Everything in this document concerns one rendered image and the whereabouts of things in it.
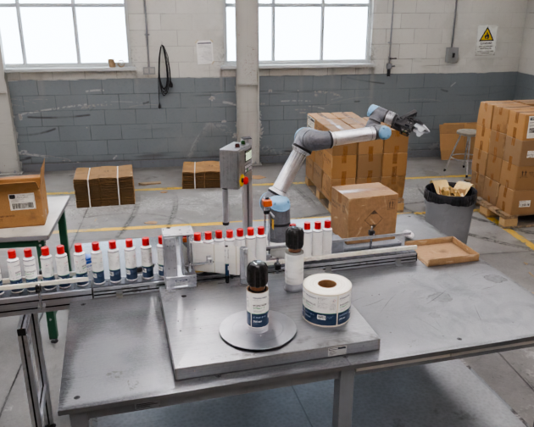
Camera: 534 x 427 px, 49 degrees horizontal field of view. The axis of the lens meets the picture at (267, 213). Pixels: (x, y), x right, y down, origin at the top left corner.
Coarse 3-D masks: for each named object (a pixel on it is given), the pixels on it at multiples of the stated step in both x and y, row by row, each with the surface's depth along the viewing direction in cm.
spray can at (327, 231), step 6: (330, 222) 294; (324, 228) 295; (330, 228) 295; (324, 234) 295; (330, 234) 295; (324, 240) 296; (330, 240) 296; (324, 246) 297; (330, 246) 297; (324, 252) 298; (330, 252) 299; (330, 258) 300
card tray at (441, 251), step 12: (420, 240) 328; (432, 240) 330; (444, 240) 332; (456, 240) 329; (420, 252) 319; (432, 252) 319; (444, 252) 319; (456, 252) 319; (468, 252) 319; (432, 264) 304
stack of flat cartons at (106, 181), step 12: (84, 168) 682; (96, 168) 682; (108, 168) 683; (120, 168) 683; (84, 180) 638; (96, 180) 642; (108, 180) 644; (120, 180) 647; (132, 180) 649; (84, 192) 642; (96, 192) 645; (108, 192) 648; (120, 192) 651; (132, 192) 654; (84, 204) 646; (96, 204) 649; (108, 204) 652; (120, 204) 655
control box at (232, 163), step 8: (232, 144) 282; (240, 144) 282; (248, 144) 282; (224, 152) 272; (232, 152) 271; (240, 152) 271; (224, 160) 274; (232, 160) 272; (240, 160) 273; (248, 160) 283; (224, 168) 275; (232, 168) 273; (240, 168) 274; (224, 176) 276; (232, 176) 275; (240, 176) 275; (248, 176) 285; (224, 184) 278; (232, 184) 276; (240, 184) 276
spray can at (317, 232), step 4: (316, 224) 292; (320, 224) 293; (316, 228) 293; (320, 228) 294; (316, 232) 292; (320, 232) 293; (316, 236) 293; (320, 236) 294; (312, 240) 296; (316, 240) 294; (320, 240) 294; (312, 244) 297; (316, 244) 295; (320, 244) 295; (312, 248) 297; (316, 248) 295; (320, 248) 296; (312, 252) 298; (316, 252) 296; (320, 252) 297; (316, 260) 298; (320, 260) 298
